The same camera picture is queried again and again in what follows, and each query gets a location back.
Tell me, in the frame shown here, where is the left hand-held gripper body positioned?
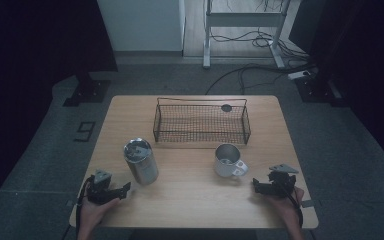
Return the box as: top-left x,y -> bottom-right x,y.
85,168 -> 115,205

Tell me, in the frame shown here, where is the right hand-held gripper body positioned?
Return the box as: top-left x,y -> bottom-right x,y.
265,163 -> 300,199

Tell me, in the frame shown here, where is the steel tumbler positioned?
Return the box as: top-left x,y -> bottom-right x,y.
123,137 -> 160,186

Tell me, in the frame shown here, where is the white mug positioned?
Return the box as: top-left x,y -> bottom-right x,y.
213,142 -> 250,179

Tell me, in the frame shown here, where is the dark wire mesh basket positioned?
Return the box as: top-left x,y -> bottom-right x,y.
152,96 -> 252,146

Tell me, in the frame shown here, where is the person's left hand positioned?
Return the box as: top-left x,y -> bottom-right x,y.
77,197 -> 121,232

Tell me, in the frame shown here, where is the person's right hand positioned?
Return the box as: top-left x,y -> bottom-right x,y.
267,186 -> 305,225

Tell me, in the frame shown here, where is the black stand base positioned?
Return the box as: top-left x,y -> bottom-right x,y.
62,71 -> 112,108
294,68 -> 349,108

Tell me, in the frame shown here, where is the white power strip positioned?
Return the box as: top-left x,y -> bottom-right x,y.
287,69 -> 312,81

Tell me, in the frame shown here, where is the dark curtain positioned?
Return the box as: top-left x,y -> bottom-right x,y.
0,0 -> 119,221
288,0 -> 384,174

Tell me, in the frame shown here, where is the white cabinet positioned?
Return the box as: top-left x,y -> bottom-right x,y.
96,0 -> 186,53

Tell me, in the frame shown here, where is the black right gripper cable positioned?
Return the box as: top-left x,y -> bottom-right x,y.
279,179 -> 305,229

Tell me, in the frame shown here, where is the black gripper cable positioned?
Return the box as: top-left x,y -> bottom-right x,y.
75,175 -> 95,238
279,179 -> 305,229

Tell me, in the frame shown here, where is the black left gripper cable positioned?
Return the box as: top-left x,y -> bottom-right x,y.
75,175 -> 95,238

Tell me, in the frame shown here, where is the long black floor cable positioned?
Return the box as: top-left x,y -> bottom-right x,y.
204,62 -> 316,96

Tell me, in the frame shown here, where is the tangle of thin floor cables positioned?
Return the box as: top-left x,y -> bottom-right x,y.
209,27 -> 314,62

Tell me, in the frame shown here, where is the white desk frame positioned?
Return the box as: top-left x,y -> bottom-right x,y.
202,0 -> 293,70

